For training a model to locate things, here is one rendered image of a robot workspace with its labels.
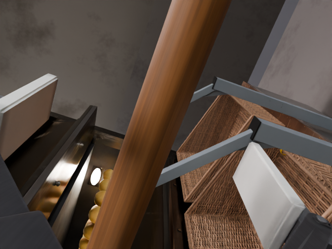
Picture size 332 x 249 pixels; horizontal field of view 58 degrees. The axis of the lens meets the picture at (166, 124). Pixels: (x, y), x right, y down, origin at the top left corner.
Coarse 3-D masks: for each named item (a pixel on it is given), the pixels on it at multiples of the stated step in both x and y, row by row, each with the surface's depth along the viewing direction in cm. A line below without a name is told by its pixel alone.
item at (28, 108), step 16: (48, 80) 17; (16, 96) 13; (32, 96) 15; (48, 96) 17; (0, 112) 12; (16, 112) 13; (32, 112) 15; (48, 112) 19; (0, 128) 12; (16, 128) 14; (32, 128) 16; (0, 144) 13; (16, 144) 15
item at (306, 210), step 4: (304, 212) 15; (300, 216) 14; (304, 216) 14; (300, 220) 14; (296, 224) 14; (292, 228) 14; (292, 232) 14; (288, 236) 14; (328, 244) 13; (328, 248) 13
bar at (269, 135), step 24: (240, 96) 108; (264, 96) 108; (264, 120) 64; (312, 120) 111; (216, 144) 64; (240, 144) 63; (264, 144) 64; (288, 144) 62; (312, 144) 62; (168, 168) 65; (192, 168) 64
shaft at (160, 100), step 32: (192, 0) 15; (224, 0) 15; (192, 32) 15; (160, 64) 16; (192, 64) 16; (160, 96) 16; (192, 96) 18; (128, 128) 18; (160, 128) 17; (128, 160) 18; (160, 160) 18; (128, 192) 18; (96, 224) 20; (128, 224) 19
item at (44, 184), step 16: (96, 112) 174; (80, 128) 137; (64, 144) 119; (64, 160) 115; (80, 160) 149; (48, 176) 97; (64, 176) 120; (32, 192) 86; (48, 192) 100; (32, 208) 86; (48, 208) 104
